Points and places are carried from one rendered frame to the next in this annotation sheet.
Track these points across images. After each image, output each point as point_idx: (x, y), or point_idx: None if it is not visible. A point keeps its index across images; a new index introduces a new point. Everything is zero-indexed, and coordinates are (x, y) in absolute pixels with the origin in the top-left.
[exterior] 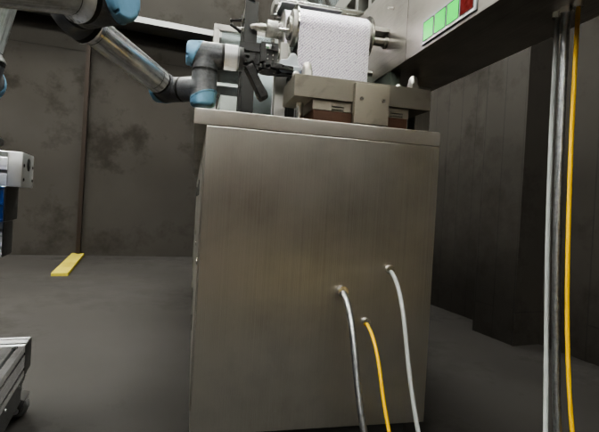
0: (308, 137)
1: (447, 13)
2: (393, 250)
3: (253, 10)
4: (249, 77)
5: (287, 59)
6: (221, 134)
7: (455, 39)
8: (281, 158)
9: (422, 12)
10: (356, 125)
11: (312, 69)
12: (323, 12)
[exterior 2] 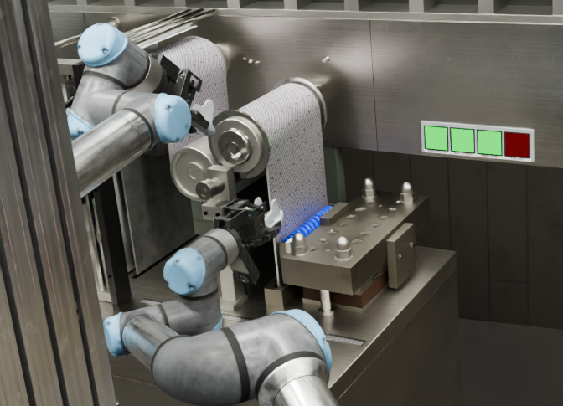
0: (389, 345)
1: (477, 140)
2: (441, 401)
3: None
4: (235, 261)
5: (271, 213)
6: (341, 405)
7: None
8: (377, 388)
9: (415, 107)
10: (414, 298)
11: (284, 203)
12: (274, 111)
